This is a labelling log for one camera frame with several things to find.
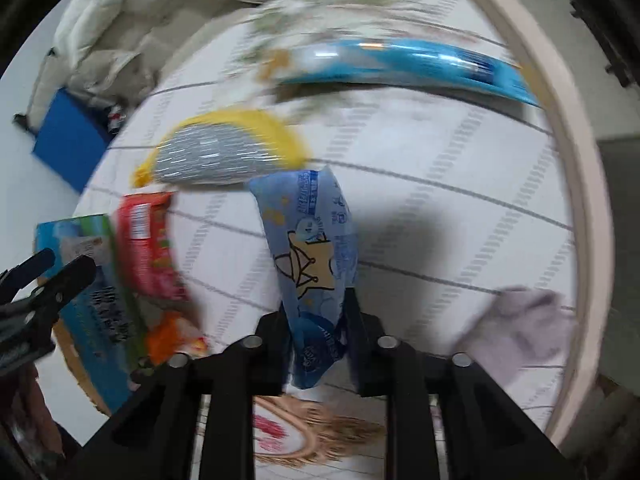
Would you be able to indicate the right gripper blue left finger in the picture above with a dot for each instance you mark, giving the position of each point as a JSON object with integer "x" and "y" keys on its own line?
{"x": 256, "y": 364}

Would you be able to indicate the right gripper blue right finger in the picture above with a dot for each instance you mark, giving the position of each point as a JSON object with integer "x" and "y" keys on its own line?
{"x": 379, "y": 364}

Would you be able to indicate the orange snack packet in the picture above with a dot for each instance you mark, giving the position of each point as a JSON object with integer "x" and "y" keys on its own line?
{"x": 175, "y": 334}

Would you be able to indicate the red snack packet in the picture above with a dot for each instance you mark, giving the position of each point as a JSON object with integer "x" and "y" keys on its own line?
{"x": 144, "y": 247}

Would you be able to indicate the blue tissue pack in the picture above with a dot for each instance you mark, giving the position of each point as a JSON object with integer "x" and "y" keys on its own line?
{"x": 314, "y": 246}

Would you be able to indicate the purple grey cloth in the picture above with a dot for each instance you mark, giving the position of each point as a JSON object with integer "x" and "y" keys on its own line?
{"x": 522, "y": 327}

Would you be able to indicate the long blue packet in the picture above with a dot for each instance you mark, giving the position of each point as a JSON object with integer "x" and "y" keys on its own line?
{"x": 400, "y": 62}

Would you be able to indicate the cardboard box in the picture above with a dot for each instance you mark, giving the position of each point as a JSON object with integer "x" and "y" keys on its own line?
{"x": 101, "y": 332}

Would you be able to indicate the floral tablecloth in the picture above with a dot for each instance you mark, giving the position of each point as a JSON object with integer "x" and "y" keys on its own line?
{"x": 453, "y": 198}

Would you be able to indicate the blue folded mat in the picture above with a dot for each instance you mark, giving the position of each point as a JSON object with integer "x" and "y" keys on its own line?
{"x": 70, "y": 141}

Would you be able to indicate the white puffer jacket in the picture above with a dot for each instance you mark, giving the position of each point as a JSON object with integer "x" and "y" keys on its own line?
{"x": 120, "y": 49}

